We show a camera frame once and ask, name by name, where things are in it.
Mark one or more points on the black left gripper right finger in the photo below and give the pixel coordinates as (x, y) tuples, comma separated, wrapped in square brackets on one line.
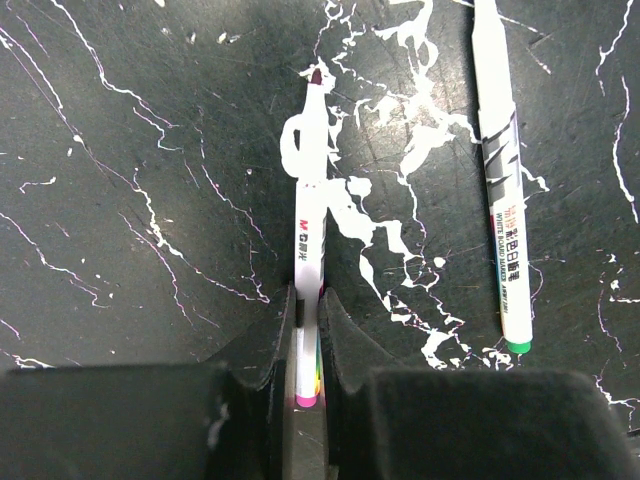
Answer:
[(386, 420)]

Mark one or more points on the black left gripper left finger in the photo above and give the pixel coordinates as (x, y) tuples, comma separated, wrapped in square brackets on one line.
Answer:
[(229, 417)]

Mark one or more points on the purple white pen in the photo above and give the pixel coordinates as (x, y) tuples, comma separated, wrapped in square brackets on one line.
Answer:
[(310, 214)]

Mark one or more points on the green tipped white pen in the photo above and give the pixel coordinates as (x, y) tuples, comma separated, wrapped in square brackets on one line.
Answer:
[(503, 177)]

